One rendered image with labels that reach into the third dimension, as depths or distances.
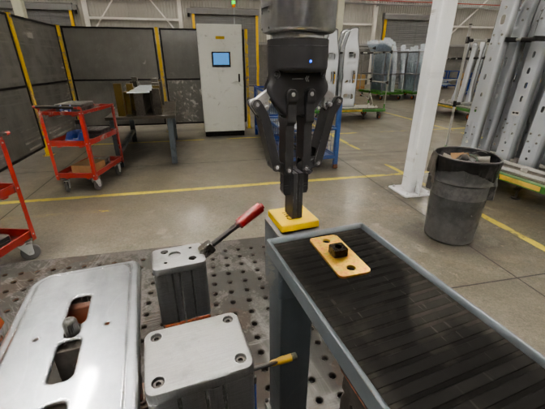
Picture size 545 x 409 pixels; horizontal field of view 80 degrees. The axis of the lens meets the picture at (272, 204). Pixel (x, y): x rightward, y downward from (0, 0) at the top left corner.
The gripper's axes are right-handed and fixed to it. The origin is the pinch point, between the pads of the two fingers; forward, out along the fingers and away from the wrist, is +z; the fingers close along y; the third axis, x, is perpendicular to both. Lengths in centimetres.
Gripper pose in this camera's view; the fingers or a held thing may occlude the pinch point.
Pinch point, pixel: (293, 192)
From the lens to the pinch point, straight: 47.6
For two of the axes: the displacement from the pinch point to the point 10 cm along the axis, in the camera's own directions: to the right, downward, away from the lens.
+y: -9.4, 1.4, -3.1
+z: 0.0, 9.2, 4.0
